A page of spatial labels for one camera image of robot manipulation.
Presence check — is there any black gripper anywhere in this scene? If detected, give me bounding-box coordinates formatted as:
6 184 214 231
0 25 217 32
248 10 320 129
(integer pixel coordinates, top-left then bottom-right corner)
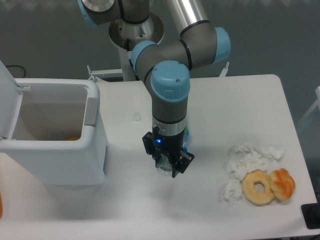
142 130 195 178

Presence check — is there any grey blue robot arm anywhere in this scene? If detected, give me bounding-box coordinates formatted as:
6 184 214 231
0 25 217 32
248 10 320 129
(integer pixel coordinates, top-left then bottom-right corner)
78 0 231 177

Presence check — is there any blue plastic bottle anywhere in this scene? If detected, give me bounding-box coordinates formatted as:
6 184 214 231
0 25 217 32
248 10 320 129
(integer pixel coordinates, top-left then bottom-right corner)
182 123 190 153

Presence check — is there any orange item inside trash can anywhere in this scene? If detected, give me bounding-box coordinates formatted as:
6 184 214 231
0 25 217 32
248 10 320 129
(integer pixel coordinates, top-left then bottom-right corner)
65 137 80 141

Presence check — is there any white trash can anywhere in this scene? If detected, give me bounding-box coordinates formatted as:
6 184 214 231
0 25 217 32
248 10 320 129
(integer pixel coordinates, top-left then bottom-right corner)
0 65 108 186

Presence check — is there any large crumpled white tissue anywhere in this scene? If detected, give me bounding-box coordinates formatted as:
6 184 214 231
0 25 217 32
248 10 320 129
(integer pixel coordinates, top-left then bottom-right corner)
226 141 285 181

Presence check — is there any small crumpled white tissue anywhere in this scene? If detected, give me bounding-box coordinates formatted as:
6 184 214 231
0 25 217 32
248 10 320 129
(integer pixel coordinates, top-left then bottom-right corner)
223 179 243 207

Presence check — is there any orange glazed twisted bun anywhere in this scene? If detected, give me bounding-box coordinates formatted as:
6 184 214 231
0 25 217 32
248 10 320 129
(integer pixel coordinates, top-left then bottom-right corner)
269 168 296 201

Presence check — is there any black device at table edge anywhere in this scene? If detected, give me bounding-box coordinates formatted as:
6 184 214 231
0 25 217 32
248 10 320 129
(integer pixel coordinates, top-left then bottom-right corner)
301 203 320 230

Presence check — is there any orange object at left edge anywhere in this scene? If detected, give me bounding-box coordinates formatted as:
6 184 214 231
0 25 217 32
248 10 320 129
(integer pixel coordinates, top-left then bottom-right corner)
0 190 4 219

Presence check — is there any plain ring donut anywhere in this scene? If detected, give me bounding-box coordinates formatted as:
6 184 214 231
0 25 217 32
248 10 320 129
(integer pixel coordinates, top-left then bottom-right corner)
241 170 275 206

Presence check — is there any white frame at right edge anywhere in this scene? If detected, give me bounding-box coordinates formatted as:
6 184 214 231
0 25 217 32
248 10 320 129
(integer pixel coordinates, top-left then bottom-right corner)
296 86 320 134

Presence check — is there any black floor cable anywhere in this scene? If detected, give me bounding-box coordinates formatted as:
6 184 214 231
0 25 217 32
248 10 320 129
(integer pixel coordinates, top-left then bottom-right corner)
4 64 27 78

